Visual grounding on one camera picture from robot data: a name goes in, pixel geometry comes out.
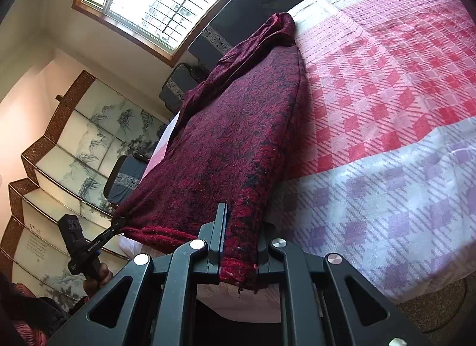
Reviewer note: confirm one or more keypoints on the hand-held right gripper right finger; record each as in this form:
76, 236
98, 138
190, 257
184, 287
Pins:
268, 253

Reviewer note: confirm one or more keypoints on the dark grey cushioned sofa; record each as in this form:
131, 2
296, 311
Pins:
241, 15

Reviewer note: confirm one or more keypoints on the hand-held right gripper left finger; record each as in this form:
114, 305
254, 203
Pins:
222, 227

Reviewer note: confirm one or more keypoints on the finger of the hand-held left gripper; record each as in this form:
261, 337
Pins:
114, 227

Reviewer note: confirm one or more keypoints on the dark grey cushioned armchair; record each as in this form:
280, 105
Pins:
178, 84
124, 178

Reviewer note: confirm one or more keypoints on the pink checked bed blanket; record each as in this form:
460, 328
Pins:
379, 115

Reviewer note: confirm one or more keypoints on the wooden framed barred window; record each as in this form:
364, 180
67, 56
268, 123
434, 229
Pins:
156, 0

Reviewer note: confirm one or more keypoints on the person's left hand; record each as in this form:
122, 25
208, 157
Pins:
98, 275

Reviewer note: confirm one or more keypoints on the dark red patterned sweater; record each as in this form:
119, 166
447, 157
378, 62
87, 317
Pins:
238, 137

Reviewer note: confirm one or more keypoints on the painted folding screen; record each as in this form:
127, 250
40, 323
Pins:
70, 160

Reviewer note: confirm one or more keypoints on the person's red patterned clothing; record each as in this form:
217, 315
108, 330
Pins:
29, 312

